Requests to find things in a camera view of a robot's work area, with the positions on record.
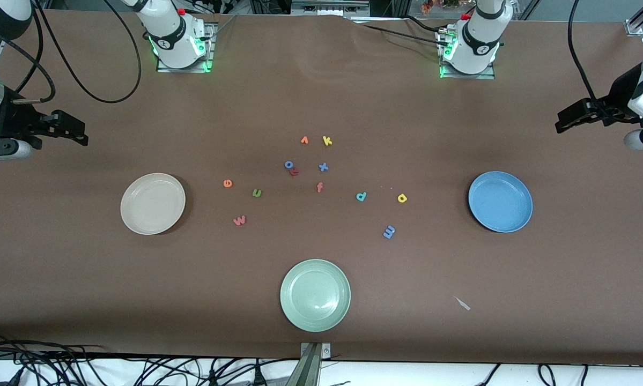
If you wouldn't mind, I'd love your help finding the beige plate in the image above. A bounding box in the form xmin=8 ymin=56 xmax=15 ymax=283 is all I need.
xmin=120 ymin=173 xmax=187 ymax=235

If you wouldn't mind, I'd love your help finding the blue plate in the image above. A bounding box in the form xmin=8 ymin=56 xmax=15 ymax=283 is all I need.
xmin=468 ymin=171 xmax=534 ymax=233

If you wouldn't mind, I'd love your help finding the brown table cover sheet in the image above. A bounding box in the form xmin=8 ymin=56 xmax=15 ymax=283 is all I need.
xmin=0 ymin=10 xmax=643 ymax=366

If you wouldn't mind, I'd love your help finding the grey metal box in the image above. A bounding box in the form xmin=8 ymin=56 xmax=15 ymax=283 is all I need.
xmin=291 ymin=0 xmax=371 ymax=17

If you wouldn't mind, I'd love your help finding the green plate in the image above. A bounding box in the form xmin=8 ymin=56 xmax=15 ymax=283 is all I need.
xmin=280 ymin=259 xmax=351 ymax=333

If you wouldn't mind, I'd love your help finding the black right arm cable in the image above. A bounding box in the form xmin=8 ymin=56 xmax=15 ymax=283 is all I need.
xmin=0 ymin=0 xmax=142 ymax=104

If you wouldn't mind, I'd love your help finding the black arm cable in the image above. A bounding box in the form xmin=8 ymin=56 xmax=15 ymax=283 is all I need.
xmin=567 ymin=0 xmax=601 ymax=105
xmin=0 ymin=0 xmax=142 ymax=104

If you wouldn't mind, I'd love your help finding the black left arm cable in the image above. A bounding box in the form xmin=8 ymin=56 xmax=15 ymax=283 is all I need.
xmin=567 ymin=0 xmax=601 ymax=105

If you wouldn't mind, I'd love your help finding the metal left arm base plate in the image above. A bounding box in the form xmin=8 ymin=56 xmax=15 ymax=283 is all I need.
xmin=438 ymin=29 xmax=496 ymax=80

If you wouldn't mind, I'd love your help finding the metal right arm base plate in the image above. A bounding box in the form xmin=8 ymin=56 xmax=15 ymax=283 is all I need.
xmin=156 ymin=23 xmax=217 ymax=73

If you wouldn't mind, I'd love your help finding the black table cable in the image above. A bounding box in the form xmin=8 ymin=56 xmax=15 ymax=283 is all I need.
xmin=399 ymin=15 xmax=446 ymax=33
xmin=353 ymin=23 xmax=448 ymax=48

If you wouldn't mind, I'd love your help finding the black cable tangle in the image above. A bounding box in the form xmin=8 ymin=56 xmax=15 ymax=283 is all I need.
xmin=0 ymin=330 xmax=300 ymax=386

